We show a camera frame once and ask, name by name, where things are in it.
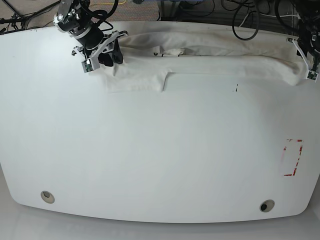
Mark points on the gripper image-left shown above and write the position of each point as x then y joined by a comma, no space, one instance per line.
105,47

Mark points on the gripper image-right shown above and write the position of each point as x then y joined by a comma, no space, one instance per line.
310,58

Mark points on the white printed T-shirt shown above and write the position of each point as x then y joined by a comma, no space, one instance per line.
148,58

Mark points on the white power strip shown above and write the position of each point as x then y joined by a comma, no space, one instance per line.
309,13

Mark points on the black tripod stand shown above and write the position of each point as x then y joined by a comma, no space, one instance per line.
19,22

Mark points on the red tape rectangle marking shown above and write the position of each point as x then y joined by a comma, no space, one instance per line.
290,157

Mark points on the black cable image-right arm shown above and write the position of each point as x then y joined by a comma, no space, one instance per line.
251,16

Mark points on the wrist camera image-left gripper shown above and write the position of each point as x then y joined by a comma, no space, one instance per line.
90,65

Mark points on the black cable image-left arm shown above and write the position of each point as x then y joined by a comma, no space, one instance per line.
100,14

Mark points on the left table cable grommet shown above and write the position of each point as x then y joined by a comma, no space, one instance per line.
47,197

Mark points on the table cable grommet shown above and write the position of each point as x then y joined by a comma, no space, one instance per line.
267,206
47,197

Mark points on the right table cable grommet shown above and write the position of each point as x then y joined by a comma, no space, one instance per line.
267,206

